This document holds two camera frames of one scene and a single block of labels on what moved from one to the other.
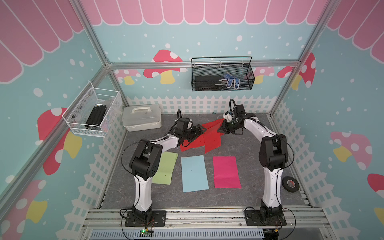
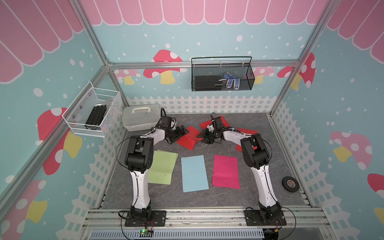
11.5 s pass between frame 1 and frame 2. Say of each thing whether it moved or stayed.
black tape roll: stayed
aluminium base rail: stayed
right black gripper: moved
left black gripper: moved
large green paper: stayed
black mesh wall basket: stayed
